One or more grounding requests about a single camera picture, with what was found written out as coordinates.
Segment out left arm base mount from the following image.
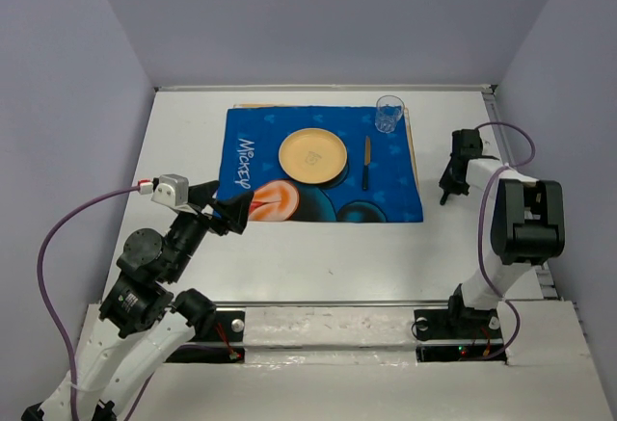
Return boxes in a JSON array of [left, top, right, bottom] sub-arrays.
[[166, 308, 246, 364]]

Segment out purple cable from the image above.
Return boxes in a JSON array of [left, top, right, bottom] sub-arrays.
[[37, 180, 155, 421], [474, 120, 537, 359]]

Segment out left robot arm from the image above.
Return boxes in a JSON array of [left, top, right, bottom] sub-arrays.
[[21, 174, 254, 420]]

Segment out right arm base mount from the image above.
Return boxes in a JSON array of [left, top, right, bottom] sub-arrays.
[[411, 308, 507, 363]]

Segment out gold knife black handle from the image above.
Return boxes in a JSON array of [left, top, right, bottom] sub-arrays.
[[362, 136, 371, 191]]

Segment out blue Mickey cloth placemat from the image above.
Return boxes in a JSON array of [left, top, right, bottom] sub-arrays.
[[218, 106, 423, 223]]

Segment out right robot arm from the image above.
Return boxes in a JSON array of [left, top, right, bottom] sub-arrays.
[[439, 128, 566, 336]]

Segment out clear drinking glass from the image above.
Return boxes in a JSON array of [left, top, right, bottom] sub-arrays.
[[375, 95, 405, 134]]

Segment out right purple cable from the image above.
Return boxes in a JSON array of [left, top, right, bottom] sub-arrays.
[[474, 120, 537, 359]]

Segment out gold fork black handle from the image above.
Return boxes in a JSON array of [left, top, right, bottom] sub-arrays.
[[440, 190, 450, 206]]

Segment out aluminium table edge rail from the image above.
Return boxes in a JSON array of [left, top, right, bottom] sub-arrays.
[[154, 84, 494, 94]]

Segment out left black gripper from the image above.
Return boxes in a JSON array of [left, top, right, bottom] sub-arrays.
[[166, 178, 256, 279]]

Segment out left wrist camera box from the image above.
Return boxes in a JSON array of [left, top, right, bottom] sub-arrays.
[[151, 173, 192, 212]]

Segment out yellow round plate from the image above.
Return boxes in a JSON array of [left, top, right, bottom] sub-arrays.
[[278, 128, 348, 185]]

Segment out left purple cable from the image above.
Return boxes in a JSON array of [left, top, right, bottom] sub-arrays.
[[37, 180, 155, 421]]

